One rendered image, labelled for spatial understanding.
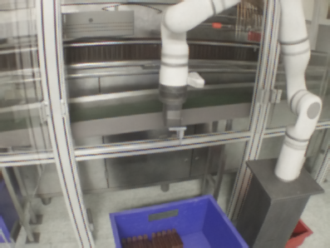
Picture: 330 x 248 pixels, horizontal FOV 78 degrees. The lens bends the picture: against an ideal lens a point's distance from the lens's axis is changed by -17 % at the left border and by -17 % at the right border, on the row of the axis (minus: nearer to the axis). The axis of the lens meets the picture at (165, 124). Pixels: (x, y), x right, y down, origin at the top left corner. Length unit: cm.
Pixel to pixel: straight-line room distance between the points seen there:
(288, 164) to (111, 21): 84
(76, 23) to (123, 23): 18
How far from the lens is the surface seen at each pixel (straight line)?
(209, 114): 106
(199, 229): 109
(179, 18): 57
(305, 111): 80
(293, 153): 87
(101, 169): 136
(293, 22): 71
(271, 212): 93
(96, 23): 97
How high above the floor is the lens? 106
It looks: 25 degrees down
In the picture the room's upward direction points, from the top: 2 degrees clockwise
